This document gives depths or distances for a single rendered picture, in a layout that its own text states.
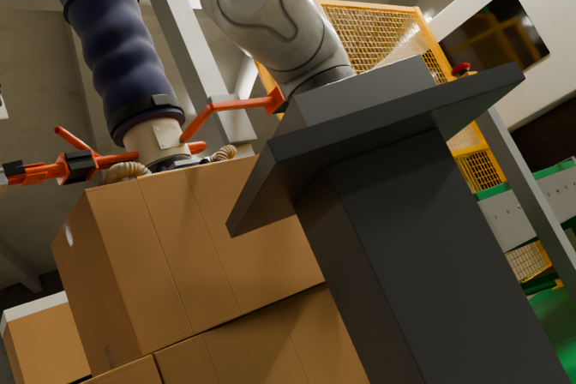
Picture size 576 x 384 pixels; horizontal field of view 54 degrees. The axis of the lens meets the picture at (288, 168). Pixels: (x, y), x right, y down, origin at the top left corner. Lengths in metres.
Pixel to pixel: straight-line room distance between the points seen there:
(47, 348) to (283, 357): 1.58
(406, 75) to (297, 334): 0.73
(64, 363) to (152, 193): 1.55
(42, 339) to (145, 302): 1.56
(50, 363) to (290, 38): 2.15
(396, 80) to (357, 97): 0.09
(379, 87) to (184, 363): 0.73
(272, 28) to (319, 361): 0.89
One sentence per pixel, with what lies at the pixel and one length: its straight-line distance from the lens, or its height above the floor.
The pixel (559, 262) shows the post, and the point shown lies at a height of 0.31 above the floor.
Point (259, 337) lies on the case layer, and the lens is 1.44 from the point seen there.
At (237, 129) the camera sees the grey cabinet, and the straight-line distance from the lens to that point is 3.18.
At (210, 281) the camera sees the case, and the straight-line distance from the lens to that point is 1.40.
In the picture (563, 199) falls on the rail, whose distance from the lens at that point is 2.59.
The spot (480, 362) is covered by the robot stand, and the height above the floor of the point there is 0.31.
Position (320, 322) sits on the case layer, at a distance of 1.57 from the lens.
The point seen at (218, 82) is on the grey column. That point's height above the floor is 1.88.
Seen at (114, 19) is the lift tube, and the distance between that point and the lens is 1.80.
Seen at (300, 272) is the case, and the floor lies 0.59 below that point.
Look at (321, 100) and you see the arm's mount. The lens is 1.03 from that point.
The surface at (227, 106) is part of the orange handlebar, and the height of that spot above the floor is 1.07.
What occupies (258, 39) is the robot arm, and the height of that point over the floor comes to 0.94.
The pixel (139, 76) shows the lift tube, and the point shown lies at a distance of 1.70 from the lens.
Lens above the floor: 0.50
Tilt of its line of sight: 14 degrees up
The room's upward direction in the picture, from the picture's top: 24 degrees counter-clockwise
